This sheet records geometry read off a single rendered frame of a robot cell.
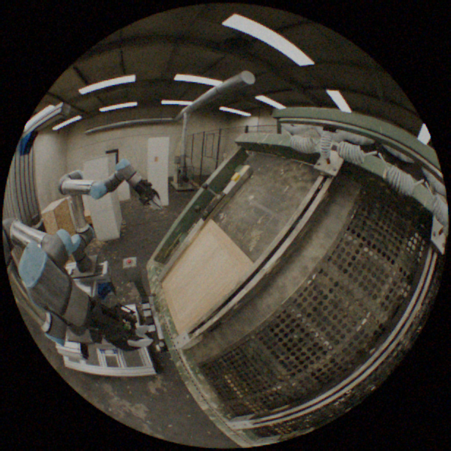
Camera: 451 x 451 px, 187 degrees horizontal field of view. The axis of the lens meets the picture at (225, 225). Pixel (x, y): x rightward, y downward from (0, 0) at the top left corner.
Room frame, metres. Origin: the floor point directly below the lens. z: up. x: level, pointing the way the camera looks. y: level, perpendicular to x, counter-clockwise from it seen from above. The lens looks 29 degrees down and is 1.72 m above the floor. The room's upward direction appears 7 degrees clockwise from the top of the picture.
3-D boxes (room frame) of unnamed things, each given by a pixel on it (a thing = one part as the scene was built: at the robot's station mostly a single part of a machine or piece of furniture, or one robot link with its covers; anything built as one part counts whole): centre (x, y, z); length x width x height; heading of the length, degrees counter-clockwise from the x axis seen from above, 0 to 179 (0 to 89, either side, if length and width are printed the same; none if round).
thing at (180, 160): (6.04, 2.04, 1.10); 1.37 x 0.70 x 2.20; 33
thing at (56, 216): (0.87, 2.61, 0.63); 0.50 x 0.42 x 1.25; 30
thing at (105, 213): (2.25, 2.65, 0.88); 0.90 x 0.60 x 1.75; 33
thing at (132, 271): (0.68, 0.71, 0.84); 0.12 x 0.12 x 0.18; 32
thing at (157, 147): (4.14, 2.21, 1.03); 0.61 x 0.58 x 2.05; 33
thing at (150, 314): (0.35, 0.42, 0.69); 0.50 x 0.14 x 0.24; 32
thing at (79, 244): (0.42, 0.98, 1.20); 0.13 x 0.12 x 0.14; 10
